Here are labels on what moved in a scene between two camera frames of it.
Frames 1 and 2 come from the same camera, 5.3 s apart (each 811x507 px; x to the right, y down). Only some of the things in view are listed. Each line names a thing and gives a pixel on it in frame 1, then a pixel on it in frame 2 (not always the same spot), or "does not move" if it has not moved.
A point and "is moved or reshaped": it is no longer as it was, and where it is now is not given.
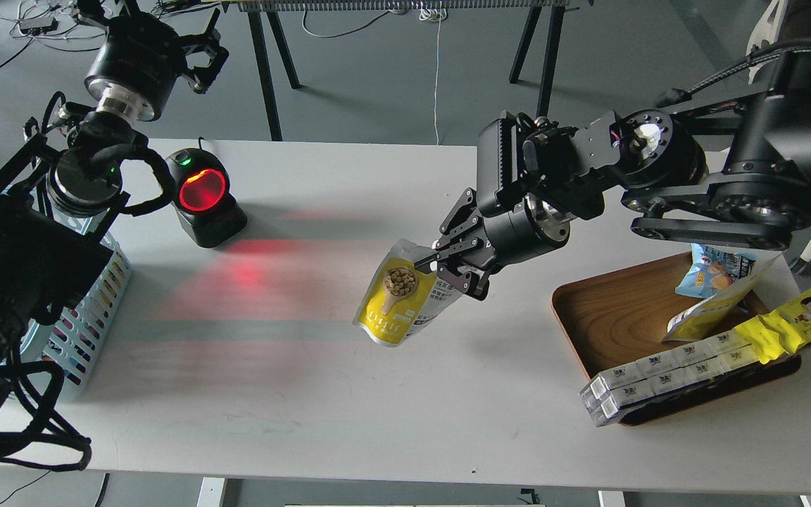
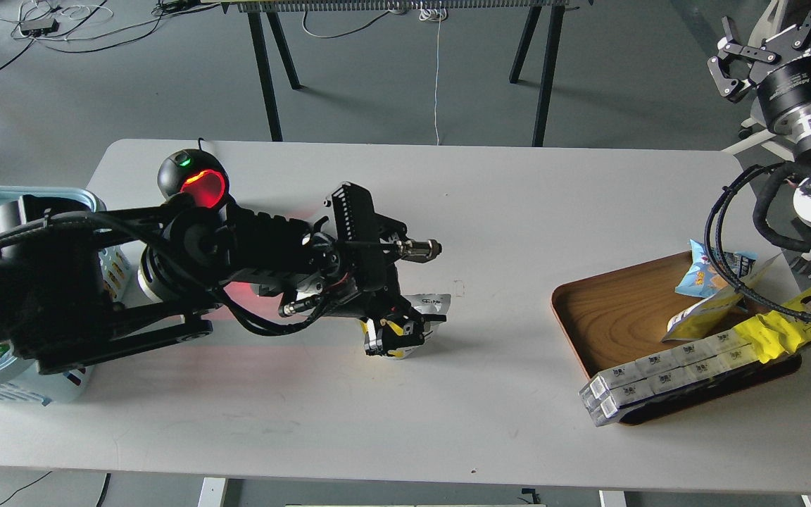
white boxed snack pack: (611, 392) does not move
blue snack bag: (712, 270) does not move
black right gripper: (529, 228) -> (809, 97)
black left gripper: (140, 59) -> (376, 294)
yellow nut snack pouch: (400, 297) is moved or reshaped
